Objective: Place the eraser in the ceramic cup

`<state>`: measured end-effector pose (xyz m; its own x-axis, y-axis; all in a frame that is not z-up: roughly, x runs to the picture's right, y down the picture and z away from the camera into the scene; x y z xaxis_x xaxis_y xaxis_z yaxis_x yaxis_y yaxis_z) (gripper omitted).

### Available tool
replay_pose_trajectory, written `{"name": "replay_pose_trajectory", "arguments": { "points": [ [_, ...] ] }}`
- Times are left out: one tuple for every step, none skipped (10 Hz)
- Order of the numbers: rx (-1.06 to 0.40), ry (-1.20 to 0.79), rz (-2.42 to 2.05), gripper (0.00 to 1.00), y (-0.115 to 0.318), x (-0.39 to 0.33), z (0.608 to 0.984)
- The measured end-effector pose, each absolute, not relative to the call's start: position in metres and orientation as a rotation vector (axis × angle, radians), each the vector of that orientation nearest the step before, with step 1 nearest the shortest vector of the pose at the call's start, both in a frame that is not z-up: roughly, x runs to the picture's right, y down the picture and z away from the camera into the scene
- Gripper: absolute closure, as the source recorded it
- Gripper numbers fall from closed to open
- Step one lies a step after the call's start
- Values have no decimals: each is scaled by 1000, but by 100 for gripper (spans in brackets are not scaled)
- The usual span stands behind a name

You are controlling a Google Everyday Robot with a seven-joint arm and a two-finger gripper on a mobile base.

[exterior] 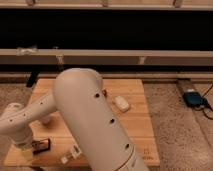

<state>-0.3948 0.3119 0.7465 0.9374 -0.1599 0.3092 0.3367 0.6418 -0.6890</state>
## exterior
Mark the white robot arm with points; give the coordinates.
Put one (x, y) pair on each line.
(77, 95)

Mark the white paper cup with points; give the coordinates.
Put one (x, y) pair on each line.
(45, 120)

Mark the small white object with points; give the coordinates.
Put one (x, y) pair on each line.
(121, 103)

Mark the blue power adapter box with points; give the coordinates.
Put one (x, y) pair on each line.
(192, 98)

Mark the wooden wall rail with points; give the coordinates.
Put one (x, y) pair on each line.
(21, 56)

